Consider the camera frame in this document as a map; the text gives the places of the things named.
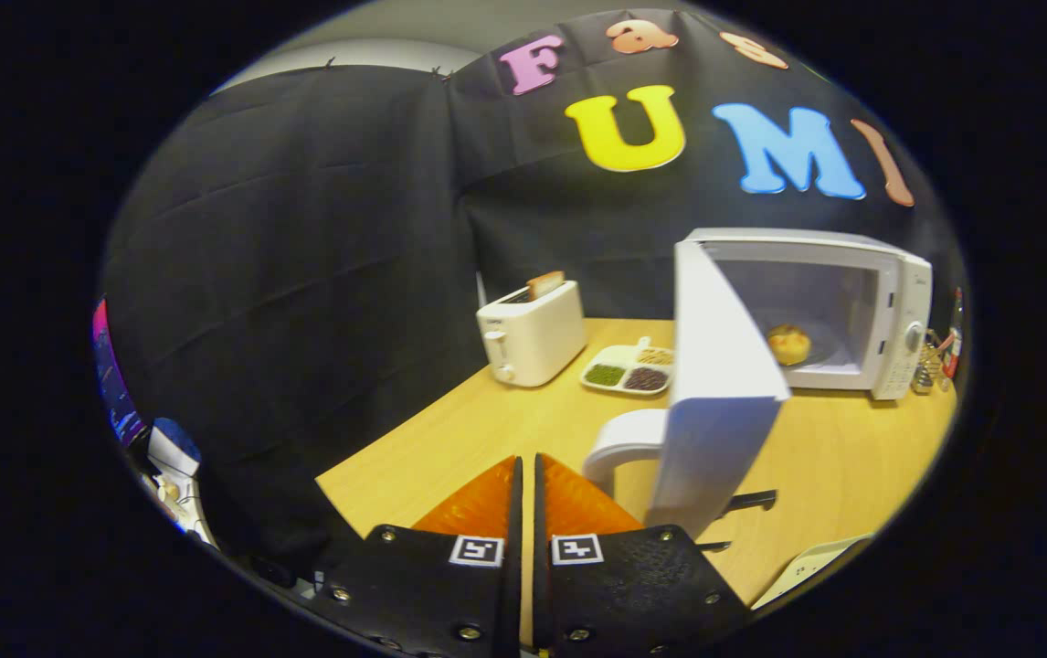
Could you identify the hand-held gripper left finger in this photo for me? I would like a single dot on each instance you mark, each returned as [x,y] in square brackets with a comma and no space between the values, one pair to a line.
[512,603]

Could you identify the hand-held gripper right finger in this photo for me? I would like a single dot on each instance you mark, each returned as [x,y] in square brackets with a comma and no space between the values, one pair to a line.
[542,603]

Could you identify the white microwave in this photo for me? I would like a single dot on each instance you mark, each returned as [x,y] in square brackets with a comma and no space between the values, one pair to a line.
[715,384]

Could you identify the golden bread roll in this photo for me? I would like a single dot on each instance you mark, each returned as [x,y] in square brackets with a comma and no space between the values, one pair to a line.
[788,345]

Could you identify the white food tray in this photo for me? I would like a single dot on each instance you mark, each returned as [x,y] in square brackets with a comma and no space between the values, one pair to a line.
[807,567]

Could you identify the white divided bean dish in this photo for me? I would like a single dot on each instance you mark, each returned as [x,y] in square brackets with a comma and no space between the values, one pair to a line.
[624,376]

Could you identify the white toaster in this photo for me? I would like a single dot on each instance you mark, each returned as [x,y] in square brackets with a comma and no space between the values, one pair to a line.
[537,343]

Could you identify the toast slice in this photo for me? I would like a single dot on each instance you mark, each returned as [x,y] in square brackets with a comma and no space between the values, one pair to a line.
[545,284]

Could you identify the white and blue object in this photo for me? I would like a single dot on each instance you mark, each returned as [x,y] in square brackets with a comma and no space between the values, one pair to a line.
[174,457]

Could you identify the red striped straw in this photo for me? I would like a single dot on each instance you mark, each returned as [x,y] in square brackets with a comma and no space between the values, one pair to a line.
[945,342]

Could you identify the clear bottle red label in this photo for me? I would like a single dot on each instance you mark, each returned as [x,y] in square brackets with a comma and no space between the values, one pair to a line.
[953,352]

